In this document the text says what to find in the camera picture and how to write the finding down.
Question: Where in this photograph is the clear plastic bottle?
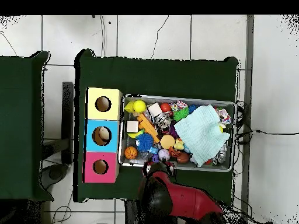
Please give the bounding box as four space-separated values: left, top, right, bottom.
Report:
139 146 161 162

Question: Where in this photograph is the silver mesh bin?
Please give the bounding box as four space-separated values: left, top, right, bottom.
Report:
118 94 237 173

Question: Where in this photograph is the wooden box with three holes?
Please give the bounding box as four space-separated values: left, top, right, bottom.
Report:
82 87 123 184

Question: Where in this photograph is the orange toy basketball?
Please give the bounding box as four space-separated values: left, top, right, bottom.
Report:
124 146 138 160

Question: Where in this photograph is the blue spiky ball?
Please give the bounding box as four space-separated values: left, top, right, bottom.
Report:
135 132 154 153

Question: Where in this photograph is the toy burger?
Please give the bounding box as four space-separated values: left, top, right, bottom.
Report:
160 134 176 150

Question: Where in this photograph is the orange plastic toy block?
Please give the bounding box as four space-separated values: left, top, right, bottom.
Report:
137 113 161 144

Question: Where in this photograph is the wooden cube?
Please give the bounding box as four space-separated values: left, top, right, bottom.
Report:
147 103 163 117
126 120 140 133

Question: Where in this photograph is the yellow ball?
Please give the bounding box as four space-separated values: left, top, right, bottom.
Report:
133 100 147 114

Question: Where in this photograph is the green spiky ball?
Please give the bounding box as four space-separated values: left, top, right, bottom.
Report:
172 107 190 123

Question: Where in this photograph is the mint green knitted cloth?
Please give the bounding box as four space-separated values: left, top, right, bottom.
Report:
173 104 231 167

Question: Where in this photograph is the dark green table cloth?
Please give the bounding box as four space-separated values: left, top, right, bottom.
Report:
0 50 54 202
74 48 239 202

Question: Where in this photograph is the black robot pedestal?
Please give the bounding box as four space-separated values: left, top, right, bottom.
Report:
124 199 143 224

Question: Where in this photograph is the black cable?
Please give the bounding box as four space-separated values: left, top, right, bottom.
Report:
234 129 299 145

